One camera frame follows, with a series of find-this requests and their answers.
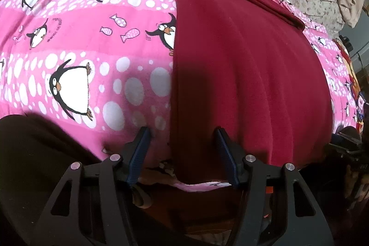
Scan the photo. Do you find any dark red garment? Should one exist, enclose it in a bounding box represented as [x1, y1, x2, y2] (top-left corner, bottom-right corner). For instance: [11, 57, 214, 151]
[168, 0, 333, 184]

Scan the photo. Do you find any pink penguin duvet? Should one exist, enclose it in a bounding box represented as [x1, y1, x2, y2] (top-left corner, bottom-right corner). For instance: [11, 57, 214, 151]
[1, 0, 360, 192]

